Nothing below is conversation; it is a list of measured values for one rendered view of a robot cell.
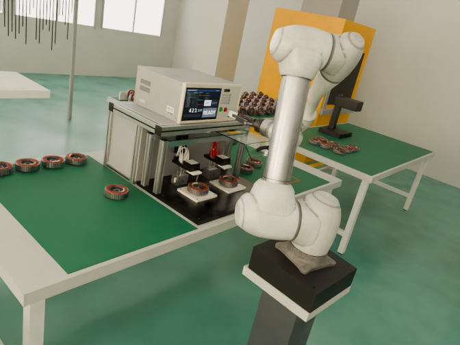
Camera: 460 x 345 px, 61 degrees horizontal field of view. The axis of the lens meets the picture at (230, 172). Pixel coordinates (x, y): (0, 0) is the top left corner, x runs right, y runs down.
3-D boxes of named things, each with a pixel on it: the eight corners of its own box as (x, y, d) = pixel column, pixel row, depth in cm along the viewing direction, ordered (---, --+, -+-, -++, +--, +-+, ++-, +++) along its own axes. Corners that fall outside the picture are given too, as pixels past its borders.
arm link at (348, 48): (343, 61, 153) (311, 53, 150) (370, 27, 138) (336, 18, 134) (346, 88, 147) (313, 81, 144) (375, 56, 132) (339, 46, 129)
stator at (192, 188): (212, 194, 207) (213, 187, 205) (197, 198, 198) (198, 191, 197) (197, 185, 213) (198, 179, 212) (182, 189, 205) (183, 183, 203)
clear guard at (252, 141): (276, 153, 220) (279, 144, 218) (250, 159, 202) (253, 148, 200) (234, 135, 239) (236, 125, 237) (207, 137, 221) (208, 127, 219)
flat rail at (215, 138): (244, 137, 235) (246, 133, 234) (163, 148, 189) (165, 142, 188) (243, 137, 236) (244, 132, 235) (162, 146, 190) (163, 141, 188)
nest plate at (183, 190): (217, 196, 207) (217, 194, 207) (196, 202, 196) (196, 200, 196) (197, 185, 216) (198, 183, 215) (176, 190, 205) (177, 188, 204)
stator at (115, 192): (100, 198, 185) (101, 190, 184) (107, 188, 195) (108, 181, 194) (124, 202, 186) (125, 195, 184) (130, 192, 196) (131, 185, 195)
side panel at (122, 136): (137, 183, 208) (144, 125, 196) (132, 185, 205) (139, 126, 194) (107, 164, 223) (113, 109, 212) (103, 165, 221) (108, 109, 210)
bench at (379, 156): (411, 211, 468) (435, 152, 441) (343, 258, 330) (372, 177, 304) (330, 175, 530) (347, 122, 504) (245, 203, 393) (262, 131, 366)
